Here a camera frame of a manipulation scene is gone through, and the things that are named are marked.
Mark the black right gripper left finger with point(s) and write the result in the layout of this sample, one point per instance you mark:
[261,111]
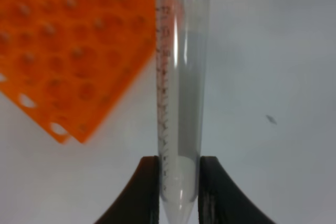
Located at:
[139,201]

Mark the orange test tube rack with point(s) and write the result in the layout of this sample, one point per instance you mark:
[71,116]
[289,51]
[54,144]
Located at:
[66,63]

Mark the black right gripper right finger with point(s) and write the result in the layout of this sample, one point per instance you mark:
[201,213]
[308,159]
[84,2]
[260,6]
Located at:
[221,201]

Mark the clear test tube teal cap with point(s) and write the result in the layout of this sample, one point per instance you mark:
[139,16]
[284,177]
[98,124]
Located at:
[181,48]

